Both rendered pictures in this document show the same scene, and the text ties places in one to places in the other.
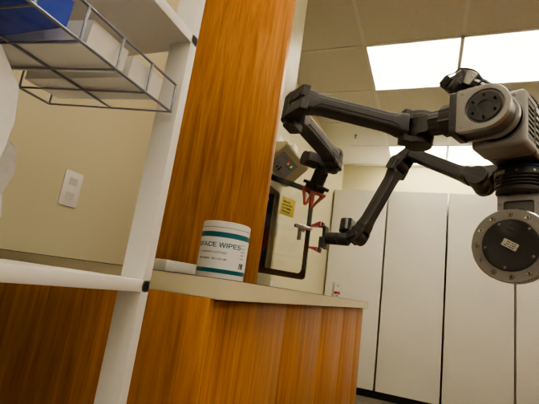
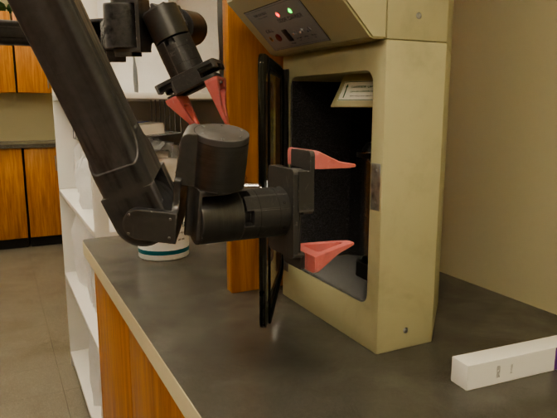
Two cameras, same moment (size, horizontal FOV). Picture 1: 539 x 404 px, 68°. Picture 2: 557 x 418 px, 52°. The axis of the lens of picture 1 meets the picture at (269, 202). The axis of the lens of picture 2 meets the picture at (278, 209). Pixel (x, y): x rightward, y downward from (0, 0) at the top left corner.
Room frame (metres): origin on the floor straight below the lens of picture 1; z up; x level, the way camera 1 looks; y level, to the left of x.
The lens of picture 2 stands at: (2.24, -0.77, 1.32)
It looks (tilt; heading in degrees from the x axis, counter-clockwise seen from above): 10 degrees down; 131
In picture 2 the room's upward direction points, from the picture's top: straight up
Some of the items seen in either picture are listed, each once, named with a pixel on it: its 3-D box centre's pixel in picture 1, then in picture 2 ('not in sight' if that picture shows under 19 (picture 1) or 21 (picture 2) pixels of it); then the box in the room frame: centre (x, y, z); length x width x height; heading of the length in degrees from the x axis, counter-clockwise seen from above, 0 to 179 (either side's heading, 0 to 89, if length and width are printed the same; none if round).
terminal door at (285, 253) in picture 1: (282, 226); (272, 183); (1.62, -0.07, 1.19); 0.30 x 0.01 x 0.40; 126
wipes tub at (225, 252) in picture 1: (223, 251); (162, 226); (1.09, 0.11, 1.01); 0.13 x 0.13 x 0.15
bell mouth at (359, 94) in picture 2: not in sight; (382, 90); (1.73, 0.09, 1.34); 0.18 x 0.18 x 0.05
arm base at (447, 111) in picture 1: (447, 121); not in sight; (1.01, -0.46, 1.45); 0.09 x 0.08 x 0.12; 131
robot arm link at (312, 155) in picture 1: (320, 161); (159, 29); (1.47, -0.17, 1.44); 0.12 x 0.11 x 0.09; 25
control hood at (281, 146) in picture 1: (285, 166); (296, 15); (1.65, -0.05, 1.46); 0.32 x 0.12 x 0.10; 157
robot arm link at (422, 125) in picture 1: (423, 131); not in sight; (1.09, -0.42, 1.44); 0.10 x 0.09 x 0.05; 41
